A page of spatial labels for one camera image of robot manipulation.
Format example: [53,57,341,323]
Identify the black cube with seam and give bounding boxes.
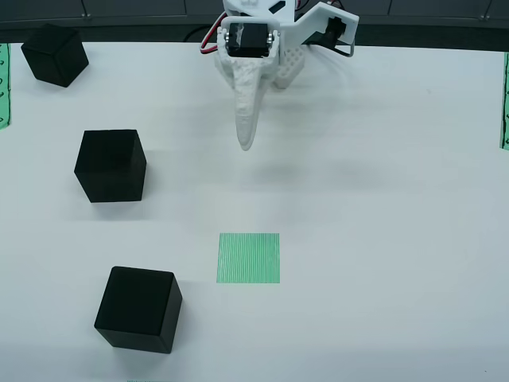
[73,128,148,204]

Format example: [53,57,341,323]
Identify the black cube rounded edges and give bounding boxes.
[93,265,184,355]
[20,22,90,88]

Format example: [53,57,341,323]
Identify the green striped square marker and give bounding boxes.
[216,232,282,285]

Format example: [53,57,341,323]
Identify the green strip with arrows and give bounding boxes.
[0,42,13,131]
[498,51,509,150]

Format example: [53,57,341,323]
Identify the red white servo wire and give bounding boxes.
[197,10,226,57]

